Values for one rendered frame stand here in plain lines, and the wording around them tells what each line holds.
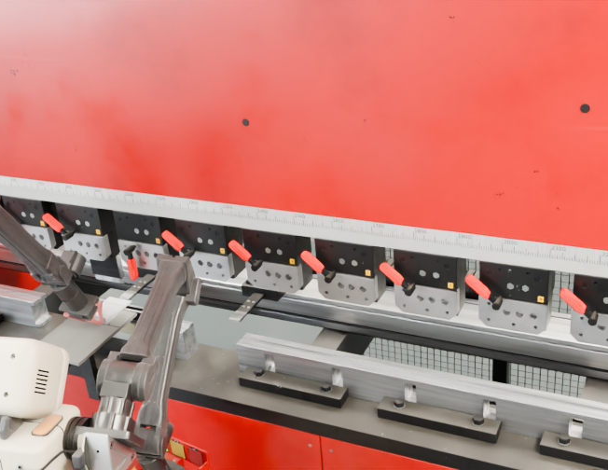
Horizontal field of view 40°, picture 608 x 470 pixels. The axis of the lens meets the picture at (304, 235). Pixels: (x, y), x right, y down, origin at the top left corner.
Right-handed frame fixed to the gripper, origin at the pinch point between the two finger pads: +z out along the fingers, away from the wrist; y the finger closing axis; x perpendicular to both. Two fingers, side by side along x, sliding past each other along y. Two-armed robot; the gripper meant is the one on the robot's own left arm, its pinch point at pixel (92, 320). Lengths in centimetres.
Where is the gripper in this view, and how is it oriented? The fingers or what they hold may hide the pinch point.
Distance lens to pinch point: 246.1
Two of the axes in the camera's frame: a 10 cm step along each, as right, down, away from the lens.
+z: 2.6, 6.0, 7.6
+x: -3.4, 7.9, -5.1
